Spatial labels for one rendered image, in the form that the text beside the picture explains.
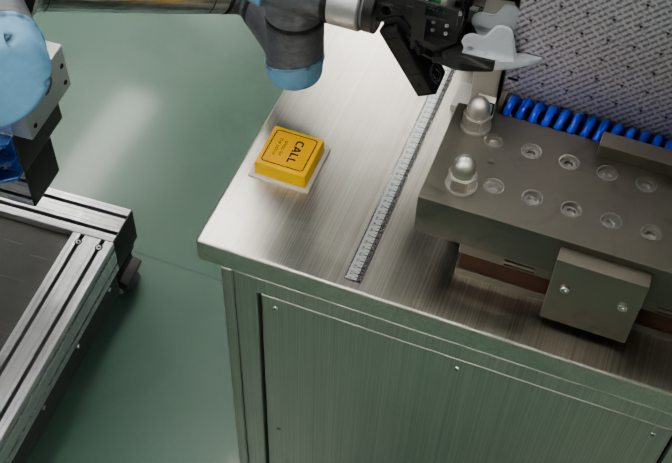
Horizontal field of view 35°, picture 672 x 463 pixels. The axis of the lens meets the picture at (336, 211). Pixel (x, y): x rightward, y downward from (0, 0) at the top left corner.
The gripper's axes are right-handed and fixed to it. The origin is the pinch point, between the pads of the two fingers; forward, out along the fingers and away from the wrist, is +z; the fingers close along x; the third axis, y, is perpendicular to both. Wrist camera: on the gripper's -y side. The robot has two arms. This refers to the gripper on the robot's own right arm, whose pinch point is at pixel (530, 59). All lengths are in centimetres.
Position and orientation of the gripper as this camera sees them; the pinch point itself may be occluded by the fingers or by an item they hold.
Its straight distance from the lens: 126.9
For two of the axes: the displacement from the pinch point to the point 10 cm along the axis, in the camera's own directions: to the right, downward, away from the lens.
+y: 0.3, -6.3, -7.7
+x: 3.5, -7.2, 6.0
